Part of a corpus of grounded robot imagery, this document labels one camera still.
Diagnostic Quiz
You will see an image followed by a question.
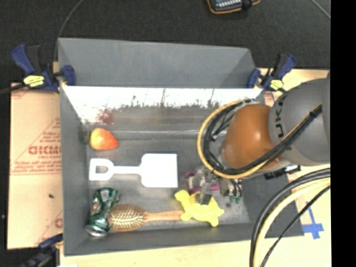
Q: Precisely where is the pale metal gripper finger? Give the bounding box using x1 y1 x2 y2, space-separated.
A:
199 175 207 205
206 175 214 205

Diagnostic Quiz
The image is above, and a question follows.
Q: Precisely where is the purple and white toy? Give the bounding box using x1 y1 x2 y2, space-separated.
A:
184 170 221 194

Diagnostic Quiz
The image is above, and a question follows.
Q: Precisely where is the yellow toy turtle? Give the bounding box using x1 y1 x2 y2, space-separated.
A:
174 189 225 228

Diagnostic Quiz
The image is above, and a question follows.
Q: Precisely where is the white toy shovel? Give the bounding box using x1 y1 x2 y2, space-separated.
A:
88 152 179 189

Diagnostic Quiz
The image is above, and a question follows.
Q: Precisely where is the wooden hairbrush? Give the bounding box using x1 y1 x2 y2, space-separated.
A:
107 203 185 233

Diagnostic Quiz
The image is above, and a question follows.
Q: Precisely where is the crushed green can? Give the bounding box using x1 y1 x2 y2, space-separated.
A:
84 187 122 238

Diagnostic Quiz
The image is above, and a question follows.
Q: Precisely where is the grey metal bin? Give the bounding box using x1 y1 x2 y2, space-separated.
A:
56 37 304 256

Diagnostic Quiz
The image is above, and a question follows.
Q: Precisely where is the brown cardboard board red print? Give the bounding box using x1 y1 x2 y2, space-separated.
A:
7 85 65 250

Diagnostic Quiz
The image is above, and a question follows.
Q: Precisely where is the black cylinder on white bracket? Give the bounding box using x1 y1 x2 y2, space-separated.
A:
263 164 301 181

